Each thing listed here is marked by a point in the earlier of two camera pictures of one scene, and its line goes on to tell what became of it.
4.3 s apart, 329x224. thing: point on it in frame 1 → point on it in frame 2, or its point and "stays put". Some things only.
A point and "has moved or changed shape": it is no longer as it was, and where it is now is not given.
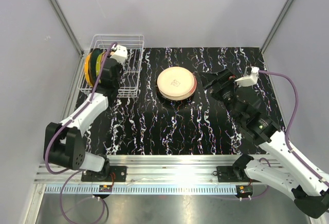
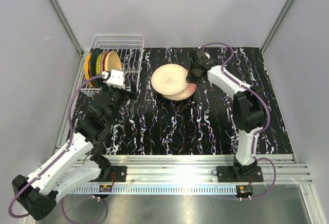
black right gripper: [225, 78] → [189, 79]
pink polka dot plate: [103, 56] stays put
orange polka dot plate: [87, 70] stays put
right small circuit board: [244, 191] stays put
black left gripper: [120, 67] → [127, 94]
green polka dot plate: [98, 63] stays put
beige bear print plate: [175, 83] has moved or changed shape
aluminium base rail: [146, 175] stays put
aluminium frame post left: [60, 14] stays put
